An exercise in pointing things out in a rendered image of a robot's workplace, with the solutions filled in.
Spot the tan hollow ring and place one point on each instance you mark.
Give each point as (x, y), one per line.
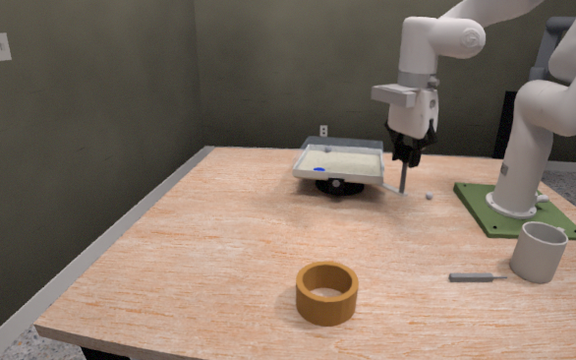
(326, 311)

